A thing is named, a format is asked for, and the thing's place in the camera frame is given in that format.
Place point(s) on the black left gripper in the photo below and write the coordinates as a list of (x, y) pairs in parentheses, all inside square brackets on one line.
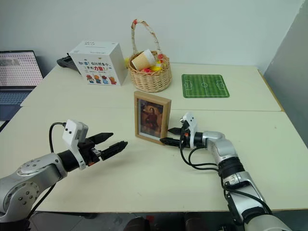
[(90, 152)]

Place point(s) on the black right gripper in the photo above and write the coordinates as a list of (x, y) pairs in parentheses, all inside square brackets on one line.
[(184, 138)]

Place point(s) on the wooden picture frame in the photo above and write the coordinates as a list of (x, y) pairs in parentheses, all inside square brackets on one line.
[(166, 115)]

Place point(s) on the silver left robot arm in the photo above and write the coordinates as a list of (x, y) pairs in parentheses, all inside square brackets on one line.
[(33, 173)]

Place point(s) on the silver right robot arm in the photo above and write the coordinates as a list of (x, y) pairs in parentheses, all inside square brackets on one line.
[(228, 154)]

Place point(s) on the green soccer field mat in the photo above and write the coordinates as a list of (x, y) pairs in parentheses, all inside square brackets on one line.
[(204, 85)]

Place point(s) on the woven wicker basket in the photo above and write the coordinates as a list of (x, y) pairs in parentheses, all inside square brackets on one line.
[(150, 80)]

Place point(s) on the yellow plastic toy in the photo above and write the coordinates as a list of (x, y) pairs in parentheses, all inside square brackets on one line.
[(156, 67)]

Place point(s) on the red plastic toy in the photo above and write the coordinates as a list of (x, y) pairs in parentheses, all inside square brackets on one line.
[(145, 70)]

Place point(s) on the white printed cardboard box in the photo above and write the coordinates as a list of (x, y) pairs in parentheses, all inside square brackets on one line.
[(96, 62)]

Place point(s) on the corrugated paper cup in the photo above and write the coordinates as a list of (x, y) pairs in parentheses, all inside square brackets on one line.
[(143, 60)]

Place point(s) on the small yellow object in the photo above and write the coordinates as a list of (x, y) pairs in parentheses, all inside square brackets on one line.
[(125, 63)]

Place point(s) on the black handheld device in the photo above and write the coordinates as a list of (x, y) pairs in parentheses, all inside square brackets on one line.
[(65, 63)]

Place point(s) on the open laptop computer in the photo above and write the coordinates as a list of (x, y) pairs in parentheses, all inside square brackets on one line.
[(16, 72)]

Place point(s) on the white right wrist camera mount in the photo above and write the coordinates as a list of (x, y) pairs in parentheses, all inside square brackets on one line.
[(191, 125)]

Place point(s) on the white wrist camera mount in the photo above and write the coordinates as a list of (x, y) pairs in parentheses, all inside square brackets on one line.
[(191, 125), (70, 134)]

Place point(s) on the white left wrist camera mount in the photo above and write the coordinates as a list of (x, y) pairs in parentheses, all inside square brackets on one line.
[(70, 134)]

